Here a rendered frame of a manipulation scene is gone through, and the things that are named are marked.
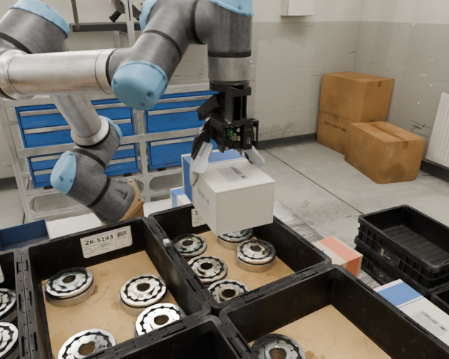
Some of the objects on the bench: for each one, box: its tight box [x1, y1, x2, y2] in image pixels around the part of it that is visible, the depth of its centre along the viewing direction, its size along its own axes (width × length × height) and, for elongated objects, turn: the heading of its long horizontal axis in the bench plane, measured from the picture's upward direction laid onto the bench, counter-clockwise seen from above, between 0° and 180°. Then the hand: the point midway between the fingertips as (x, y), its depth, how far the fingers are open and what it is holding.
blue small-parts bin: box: [0, 219, 51, 253], centre depth 118 cm, size 20×15×7 cm
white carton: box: [373, 279, 449, 357], centre depth 87 cm, size 20×12×9 cm, turn 24°
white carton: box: [170, 186, 191, 208], centre depth 141 cm, size 20×12×9 cm, turn 28°
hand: (224, 178), depth 75 cm, fingers closed on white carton, 13 cm apart
